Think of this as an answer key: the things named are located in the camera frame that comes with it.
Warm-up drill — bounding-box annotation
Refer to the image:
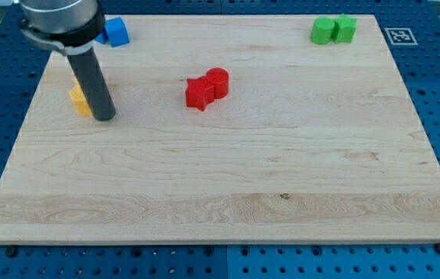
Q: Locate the light wooden board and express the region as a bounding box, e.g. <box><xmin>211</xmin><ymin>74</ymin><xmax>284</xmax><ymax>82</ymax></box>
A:
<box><xmin>0</xmin><ymin>15</ymin><xmax>440</xmax><ymax>246</ymax></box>

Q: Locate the blue cube block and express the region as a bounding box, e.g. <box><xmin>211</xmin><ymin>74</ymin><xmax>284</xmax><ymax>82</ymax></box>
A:
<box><xmin>105</xmin><ymin>17</ymin><xmax>130</xmax><ymax>47</ymax></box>

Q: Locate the red star block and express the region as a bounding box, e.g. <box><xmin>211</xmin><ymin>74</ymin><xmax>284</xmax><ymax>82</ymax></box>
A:
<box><xmin>185</xmin><ymin>76</ymin><xmax>215</xmax><ymax>112</ymax></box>

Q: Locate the red cylinder block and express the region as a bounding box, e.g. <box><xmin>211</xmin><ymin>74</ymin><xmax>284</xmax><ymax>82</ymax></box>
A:
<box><xmin>205</xmin><ymin>67</ymin><xmax>229</xmax><ymax>99</ymax></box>

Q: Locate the yellow block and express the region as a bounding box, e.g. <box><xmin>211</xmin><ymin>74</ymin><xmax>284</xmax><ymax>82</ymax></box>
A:
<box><xmin>69</xmin><ymin>78</ymin><xmax>92</xmax><ymax>116</ymax></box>

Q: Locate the green cylinder block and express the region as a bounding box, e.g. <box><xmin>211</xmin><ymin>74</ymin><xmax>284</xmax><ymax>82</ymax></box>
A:
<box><xmin>310</xmin><ymin>16</ymin><xmax>335</xmax><ymax>45</ymax></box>

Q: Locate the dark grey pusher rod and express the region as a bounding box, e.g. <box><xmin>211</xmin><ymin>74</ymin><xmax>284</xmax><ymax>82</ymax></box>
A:
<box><xmin>67</xmin><ymin>48</ymin><xmax>116</xmax><ymax>122</ymax></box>

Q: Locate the small blue block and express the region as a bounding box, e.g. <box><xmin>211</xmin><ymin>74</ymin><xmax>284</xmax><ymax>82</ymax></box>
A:
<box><xmin>95</xmin><ymin>31</ymin><xmax>108</xmax><ymax>44</ymax></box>

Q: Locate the green star block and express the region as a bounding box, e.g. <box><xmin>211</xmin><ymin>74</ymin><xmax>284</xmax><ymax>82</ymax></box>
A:
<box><xmin>332</xmin><ymin>14</ymin><xmax>357</xmax><ymax>43</ymax></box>

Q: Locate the white fiducial marker tag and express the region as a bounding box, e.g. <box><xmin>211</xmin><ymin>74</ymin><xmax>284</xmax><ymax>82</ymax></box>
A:
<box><xmin>385</xmin><ymin>27</ymin><xmax>418</xmax><ymax>46</ymax></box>

